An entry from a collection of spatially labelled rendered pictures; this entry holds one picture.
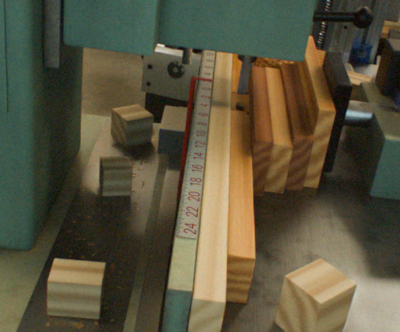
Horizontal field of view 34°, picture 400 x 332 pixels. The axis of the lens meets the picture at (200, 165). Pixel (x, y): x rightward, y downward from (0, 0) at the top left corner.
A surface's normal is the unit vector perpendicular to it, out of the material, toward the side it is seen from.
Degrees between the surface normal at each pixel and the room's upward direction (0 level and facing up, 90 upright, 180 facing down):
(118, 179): 90
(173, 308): 90
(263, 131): 0
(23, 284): 0
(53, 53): 90
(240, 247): 0
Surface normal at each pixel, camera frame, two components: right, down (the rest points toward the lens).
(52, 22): -0.05, 0.48
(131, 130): 0.59, 0.45
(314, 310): -0.77, 0.23
